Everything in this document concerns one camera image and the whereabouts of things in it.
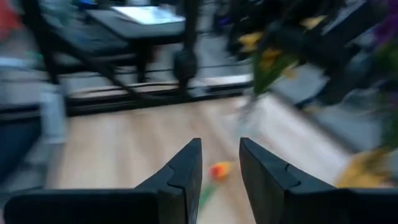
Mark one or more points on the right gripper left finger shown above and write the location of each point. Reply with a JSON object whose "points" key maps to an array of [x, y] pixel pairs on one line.
{"points": [[140, 207]]}

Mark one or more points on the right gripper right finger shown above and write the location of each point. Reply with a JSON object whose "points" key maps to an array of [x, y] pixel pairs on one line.
{"points": [[295, 205]]}

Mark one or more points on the orange yellow tulip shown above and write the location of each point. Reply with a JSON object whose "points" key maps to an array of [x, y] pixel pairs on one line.
{"points": [[220, 170]]}

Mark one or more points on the purple flower bunch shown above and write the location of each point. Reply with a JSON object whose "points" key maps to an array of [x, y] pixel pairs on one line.
{"points": [[387, 29]]}

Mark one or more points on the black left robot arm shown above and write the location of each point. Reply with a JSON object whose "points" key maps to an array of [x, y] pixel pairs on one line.
{"points": [[185, 65]]}

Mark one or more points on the amber glass vase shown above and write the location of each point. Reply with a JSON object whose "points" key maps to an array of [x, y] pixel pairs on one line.
{"points": [[363, 171]]}

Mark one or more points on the clear glass vase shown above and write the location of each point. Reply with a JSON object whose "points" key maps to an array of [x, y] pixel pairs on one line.
{"points": [[253, 121]]}

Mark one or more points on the black floor stand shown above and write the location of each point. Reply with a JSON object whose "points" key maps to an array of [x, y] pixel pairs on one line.
{"points": [[335, 90]]}

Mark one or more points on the grey desk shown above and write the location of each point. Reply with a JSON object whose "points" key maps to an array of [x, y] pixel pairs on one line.
{"points": [[149, 32]]}

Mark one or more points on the silver frame bracket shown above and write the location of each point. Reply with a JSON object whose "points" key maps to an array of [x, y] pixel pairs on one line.
{"points": [[53, 115]]}

